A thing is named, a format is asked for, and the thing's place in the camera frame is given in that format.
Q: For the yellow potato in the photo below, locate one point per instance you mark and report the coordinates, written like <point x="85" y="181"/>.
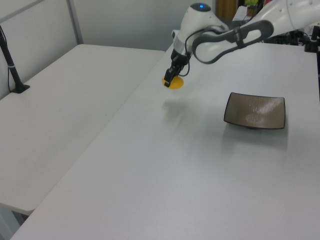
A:
<point x="178" y="83"/>

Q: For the white paper stack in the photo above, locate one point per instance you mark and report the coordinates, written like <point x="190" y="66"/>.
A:
<point x="241" y="13"/>

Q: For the grey metal partition post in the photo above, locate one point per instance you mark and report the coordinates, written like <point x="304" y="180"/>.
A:
<point x="76" y="22"/>

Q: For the green potted plant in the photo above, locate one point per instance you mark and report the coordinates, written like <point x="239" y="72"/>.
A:
<point x="251" y="6"/>

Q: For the brown square ceramic plate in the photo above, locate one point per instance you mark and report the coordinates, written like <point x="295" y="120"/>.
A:
<point x="255" y="110"/>

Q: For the black camera stand pole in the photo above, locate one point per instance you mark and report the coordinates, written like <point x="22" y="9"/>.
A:
<point x="12" y="70"/>

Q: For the black equipment rack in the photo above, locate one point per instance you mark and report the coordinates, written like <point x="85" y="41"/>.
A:
<point x="282" y="38"/>

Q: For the black mount clamp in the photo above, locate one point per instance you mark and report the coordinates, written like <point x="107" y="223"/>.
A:
<point x="311" y="43"/>

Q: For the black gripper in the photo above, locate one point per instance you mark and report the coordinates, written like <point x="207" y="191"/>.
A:
<point x="180" y="60"/>

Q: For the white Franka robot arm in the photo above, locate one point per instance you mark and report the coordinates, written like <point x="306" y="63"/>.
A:
<point x="212" y="50"/>

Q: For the brown wooden cabinet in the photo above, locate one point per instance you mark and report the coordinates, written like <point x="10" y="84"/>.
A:
<point x="226" y="8"/>

